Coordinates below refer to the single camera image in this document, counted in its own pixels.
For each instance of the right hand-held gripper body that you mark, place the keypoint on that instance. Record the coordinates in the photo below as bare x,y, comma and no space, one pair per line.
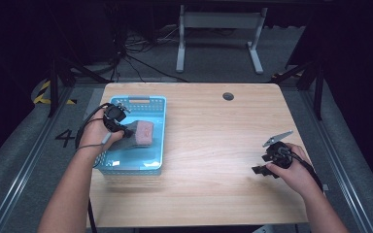
281,157

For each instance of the blue plastic basket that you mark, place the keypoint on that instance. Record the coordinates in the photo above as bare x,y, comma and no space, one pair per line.
149,155

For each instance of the person's left hand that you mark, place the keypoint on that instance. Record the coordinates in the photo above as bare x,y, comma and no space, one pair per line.
94,136

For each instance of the yellow black hazard tape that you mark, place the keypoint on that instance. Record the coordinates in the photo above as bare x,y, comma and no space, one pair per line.
42,93

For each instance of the grey pink glove red label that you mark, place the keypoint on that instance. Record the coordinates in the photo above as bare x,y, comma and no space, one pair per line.
144,132

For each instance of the black metal stand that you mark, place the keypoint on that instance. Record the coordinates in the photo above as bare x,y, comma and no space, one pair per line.
53,87
319,93

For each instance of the aluminium floor rail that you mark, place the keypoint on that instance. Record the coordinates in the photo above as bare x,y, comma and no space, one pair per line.
340,168
29,161

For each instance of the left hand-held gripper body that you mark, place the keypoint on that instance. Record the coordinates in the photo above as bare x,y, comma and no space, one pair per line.
113,116

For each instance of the person's right hand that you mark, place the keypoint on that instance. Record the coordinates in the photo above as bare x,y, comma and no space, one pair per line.
298,178

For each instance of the white metal desk frame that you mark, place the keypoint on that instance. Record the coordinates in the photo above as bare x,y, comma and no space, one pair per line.
220,20

